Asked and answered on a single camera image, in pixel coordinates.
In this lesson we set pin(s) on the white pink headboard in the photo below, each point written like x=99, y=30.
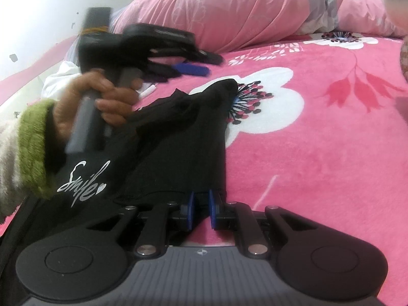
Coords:
x=38, y=70

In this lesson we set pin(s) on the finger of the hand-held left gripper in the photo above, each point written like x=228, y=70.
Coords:
x=197, y=55
x=191, y=69

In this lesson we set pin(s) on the person's left hand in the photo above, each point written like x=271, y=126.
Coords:
x=65, y=108

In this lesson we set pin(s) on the white garment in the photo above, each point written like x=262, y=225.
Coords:
x=60, y=79

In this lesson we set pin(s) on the black shirt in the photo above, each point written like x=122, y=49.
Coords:
x=178, y=140

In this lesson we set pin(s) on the cream folded cloth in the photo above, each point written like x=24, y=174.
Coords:
x=398, y=6

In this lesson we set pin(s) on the person's left forearm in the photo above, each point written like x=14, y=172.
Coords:
x=28, y=143

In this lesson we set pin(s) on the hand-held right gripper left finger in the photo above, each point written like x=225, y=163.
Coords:
x=190, y=210

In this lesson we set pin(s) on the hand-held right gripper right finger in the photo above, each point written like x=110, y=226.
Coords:
x=213, y=210

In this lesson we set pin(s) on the pink floral blanket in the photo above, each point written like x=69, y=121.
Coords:
x=302, y=153

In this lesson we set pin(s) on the pink grey duvet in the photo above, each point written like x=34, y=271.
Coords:
x=239, y=9

